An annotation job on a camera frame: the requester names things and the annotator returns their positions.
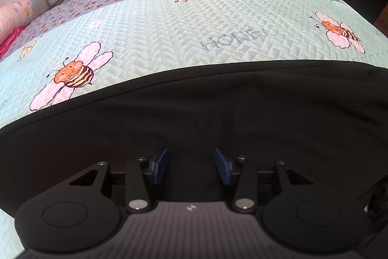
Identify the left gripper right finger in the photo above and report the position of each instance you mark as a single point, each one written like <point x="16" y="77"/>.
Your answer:
<point x="239" y="182"/>

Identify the red patterned sheet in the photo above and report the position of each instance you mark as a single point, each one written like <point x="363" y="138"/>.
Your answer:
<point x="5" y="45"/>

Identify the floral rolled duvet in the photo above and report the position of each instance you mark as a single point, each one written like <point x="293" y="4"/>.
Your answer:
<point x="15" y="14"/>

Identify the black garment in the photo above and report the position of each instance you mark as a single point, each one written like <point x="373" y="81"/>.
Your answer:
<point x="326" y="119"/>

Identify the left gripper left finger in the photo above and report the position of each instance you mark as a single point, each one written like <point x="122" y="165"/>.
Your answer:
<point x="143" y="179"/>

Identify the mint bee quilt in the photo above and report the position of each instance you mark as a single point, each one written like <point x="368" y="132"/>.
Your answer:
<point x="134" y="38"/>

